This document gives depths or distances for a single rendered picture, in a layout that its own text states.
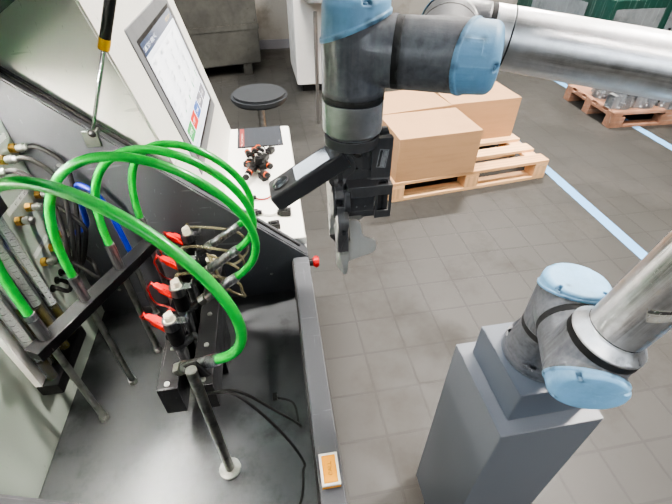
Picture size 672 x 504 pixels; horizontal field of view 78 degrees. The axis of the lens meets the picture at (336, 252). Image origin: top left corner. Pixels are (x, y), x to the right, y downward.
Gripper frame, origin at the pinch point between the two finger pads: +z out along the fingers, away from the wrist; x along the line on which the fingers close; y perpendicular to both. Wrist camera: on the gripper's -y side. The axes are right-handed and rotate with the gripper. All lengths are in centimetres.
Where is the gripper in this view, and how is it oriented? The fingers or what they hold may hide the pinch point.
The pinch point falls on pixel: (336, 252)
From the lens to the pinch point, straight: 65.8
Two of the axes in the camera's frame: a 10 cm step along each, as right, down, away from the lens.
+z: 0.0, 7.6, 6.5
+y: 9.9, -1.0, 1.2
